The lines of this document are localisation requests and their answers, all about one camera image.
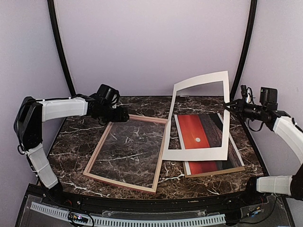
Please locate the black corner post left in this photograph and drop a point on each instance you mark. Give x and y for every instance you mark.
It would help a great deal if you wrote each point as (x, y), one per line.
(59, 46)

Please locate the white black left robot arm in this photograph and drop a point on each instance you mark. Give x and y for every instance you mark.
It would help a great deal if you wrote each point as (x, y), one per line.
(28, 126)

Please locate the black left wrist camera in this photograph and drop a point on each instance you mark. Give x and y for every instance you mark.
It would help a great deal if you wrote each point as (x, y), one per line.
(107, 95)

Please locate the black corner post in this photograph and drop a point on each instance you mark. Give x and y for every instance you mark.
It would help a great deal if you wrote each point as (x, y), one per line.
(59, 46)
(245, 48)

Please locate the grey slotted cable duct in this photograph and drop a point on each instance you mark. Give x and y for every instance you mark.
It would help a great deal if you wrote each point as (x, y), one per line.
(122, 219)

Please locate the light wooden picture frame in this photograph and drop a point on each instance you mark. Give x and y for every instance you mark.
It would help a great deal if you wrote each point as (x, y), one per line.
(161, 151)

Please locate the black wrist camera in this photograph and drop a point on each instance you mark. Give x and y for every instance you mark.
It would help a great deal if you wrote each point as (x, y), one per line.
(268, 95)
(107, 95)

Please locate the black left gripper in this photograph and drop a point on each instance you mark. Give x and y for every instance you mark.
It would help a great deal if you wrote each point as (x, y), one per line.
(121, 117)

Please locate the white photo mat board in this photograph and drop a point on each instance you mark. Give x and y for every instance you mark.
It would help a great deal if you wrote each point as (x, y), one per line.
(200, 154)

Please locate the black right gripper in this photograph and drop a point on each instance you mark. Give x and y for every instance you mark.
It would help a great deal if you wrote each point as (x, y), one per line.
(239, 105)

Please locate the clear acrylic sheet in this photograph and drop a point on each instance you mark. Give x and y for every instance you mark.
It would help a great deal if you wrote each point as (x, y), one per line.
(127, 151)

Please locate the black table edge rail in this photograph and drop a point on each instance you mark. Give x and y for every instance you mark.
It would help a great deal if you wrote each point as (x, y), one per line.
(238, 210)

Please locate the black corner post right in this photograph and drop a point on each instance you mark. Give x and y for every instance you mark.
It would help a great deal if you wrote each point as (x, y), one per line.
(245, 48)

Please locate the brown cardboard backing board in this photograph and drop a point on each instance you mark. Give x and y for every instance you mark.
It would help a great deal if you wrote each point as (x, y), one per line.
(220, 172)

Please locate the red sunset photo print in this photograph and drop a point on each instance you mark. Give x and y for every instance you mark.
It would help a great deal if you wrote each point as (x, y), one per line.
(205, 131)

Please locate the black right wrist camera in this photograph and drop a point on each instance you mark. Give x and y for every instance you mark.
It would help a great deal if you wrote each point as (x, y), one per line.
(268, 95)

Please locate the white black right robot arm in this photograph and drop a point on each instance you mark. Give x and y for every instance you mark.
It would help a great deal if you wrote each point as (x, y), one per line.
(284, 152)

